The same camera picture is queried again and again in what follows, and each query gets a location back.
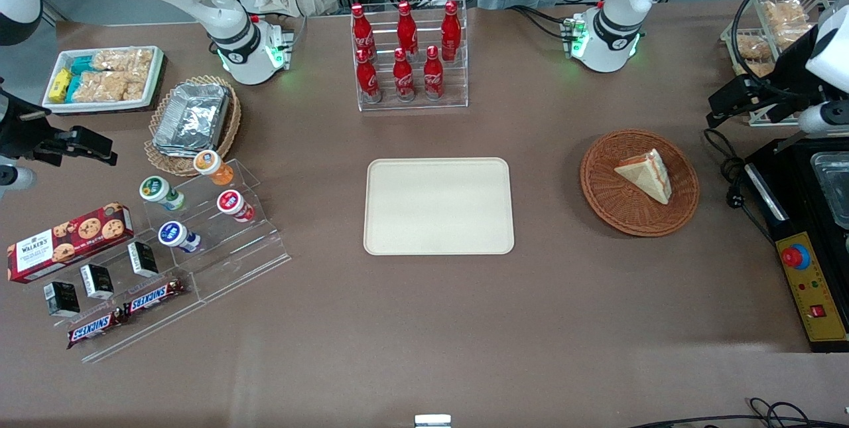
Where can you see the grey metal lever bar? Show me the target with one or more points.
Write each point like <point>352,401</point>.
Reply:
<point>789,143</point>

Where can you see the blue lid yogurt bottle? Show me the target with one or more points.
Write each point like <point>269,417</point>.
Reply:
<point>176,235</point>

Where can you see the green lid yogurt bottle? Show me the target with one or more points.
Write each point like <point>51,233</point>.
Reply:
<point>159,191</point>

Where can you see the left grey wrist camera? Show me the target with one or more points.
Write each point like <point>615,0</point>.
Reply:
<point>822,119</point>

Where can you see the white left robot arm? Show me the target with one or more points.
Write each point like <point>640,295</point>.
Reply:
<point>617,3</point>

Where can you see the black machine with yellow panel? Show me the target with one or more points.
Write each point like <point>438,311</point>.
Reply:
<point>769,215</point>

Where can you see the round brown wicker basket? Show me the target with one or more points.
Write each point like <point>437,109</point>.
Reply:
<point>610,196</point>

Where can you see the triangular sandwich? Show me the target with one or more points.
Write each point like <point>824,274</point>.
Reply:
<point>643,176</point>

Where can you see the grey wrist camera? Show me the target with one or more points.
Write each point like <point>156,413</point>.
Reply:
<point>822,119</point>
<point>16,180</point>

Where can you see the white rectangular snack tray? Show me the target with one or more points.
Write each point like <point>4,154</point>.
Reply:
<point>156,76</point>

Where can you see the yellow snack packet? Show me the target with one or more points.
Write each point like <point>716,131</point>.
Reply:
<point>60,85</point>

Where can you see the clear acrylic stepped stand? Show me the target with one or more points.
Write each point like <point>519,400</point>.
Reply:
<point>166,318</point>
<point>252,255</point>

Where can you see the stack of foil trays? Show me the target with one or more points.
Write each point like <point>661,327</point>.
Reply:
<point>191,119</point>

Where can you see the Snickers chocolate bar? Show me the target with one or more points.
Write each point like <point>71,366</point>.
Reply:
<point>154,296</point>
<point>96,328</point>

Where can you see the red lid yogurt bottle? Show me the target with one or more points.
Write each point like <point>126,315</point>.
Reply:
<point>232,204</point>

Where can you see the light oval wicker basket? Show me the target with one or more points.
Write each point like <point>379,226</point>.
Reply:
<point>229,129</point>

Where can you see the orange lid yogurt bottle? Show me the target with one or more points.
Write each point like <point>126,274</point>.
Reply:
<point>211,166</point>

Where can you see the rice cracker snack pack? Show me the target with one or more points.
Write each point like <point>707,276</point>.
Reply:
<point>123,60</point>
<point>109,86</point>

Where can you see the teal snack packet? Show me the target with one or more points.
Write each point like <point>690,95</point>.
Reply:
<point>82,65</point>
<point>73,87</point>

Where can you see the red emergency stop button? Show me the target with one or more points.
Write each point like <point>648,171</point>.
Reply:
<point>794,256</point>

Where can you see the clear plastic container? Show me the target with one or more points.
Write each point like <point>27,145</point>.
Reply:
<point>832,182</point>

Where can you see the clear acrylic bottle rack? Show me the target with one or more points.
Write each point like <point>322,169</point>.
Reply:
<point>411,107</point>

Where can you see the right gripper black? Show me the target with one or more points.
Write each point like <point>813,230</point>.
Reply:
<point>18,131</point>

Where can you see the red Walkers cookie box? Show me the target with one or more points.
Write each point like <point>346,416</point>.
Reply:
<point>66,242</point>

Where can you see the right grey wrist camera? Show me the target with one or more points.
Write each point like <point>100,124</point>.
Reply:
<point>16,180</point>

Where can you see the beige plastic tray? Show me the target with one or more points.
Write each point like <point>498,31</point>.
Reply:
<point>438,206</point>

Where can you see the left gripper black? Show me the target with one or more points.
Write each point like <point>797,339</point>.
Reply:
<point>790,67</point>

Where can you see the small black box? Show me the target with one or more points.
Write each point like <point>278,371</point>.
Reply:
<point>97,282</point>
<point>63,298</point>
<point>143,259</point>

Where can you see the red cola bottle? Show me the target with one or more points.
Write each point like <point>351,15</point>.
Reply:
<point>451,33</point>
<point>406,30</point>
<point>362,33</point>
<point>403,79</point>
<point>367,79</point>
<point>433,76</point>

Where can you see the bagged brown snack pack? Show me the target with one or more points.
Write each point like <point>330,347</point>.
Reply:
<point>784,12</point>
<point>759,70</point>
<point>792,36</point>
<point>751,48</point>

